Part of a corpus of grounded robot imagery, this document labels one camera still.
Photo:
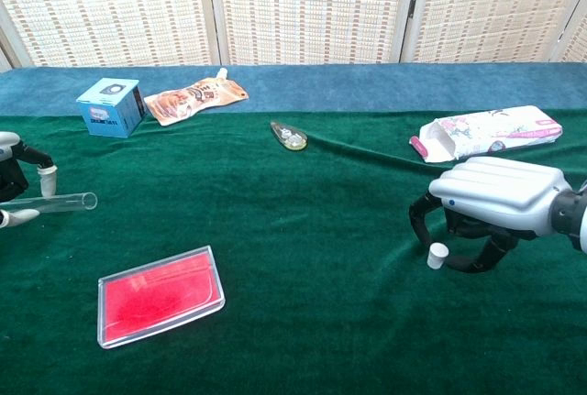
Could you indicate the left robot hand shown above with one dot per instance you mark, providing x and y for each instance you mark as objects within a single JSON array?
[{"x": 11, "y": 161}]

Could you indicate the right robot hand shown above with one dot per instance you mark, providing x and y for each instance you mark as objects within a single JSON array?
[{"x": 504, "y": 189}]

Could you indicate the clear glass test tube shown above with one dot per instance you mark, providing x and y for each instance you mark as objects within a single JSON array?
[{"x": 69, "y": 202}]

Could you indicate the small white cap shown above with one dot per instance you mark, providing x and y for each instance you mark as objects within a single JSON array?
[{"x": 435, "y": 256}]

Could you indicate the floral white pink carton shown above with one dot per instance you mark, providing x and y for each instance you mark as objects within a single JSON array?
[{"x": 495, "y": 131}]

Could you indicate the light blue cardboard box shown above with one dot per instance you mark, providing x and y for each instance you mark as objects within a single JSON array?
[{"x": 107, "y": 111}]

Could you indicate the blue carpet table cover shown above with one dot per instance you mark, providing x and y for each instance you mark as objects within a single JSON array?
[{"x": 367, "y": 85}]

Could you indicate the orange spout pouch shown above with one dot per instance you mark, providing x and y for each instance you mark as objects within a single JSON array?
[{"x": 192, "y": 99}]

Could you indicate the red clear plastic case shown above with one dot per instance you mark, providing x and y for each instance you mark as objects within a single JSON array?
[{"x": 156, "y": 299}]

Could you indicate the clear teardrop plastic packet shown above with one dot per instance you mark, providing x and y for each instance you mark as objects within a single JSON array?
[{"x": 291, "y": 137}]

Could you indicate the green velvet cloth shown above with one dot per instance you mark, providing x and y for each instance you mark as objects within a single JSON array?
[{"x": 293, "y": 253}]

